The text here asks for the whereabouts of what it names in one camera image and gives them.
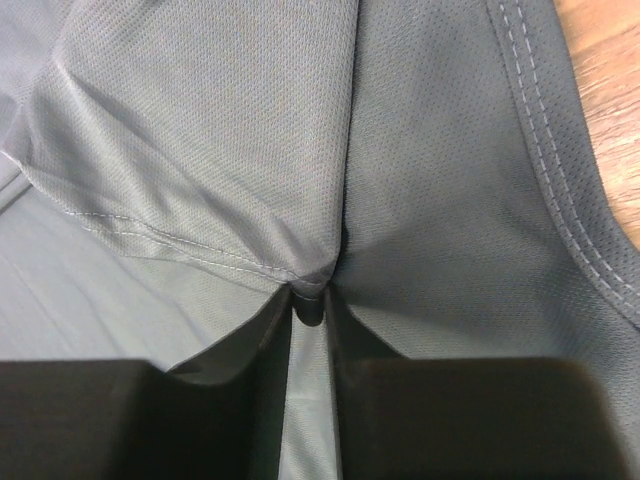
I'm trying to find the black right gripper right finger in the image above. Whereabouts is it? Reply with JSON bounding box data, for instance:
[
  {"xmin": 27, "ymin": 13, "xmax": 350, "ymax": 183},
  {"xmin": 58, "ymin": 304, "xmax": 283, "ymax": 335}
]
[{"xmin": 324, "ymin": 289, "xmax": 632, "ymax": 479}]

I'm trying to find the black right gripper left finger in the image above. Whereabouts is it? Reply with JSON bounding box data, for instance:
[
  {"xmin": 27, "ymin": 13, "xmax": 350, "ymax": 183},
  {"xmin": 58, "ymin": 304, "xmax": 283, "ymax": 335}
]
[{"xmin": 1, "ymin": 288, "xmax": 292, "ymax": 479}]

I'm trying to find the dark grey t shirt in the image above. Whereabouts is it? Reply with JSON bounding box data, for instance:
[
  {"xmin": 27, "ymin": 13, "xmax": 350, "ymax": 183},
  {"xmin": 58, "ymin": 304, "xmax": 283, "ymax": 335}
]
[{"xmin": 1, "ymin": 1, "xmax": 639, "ymax": 472}]

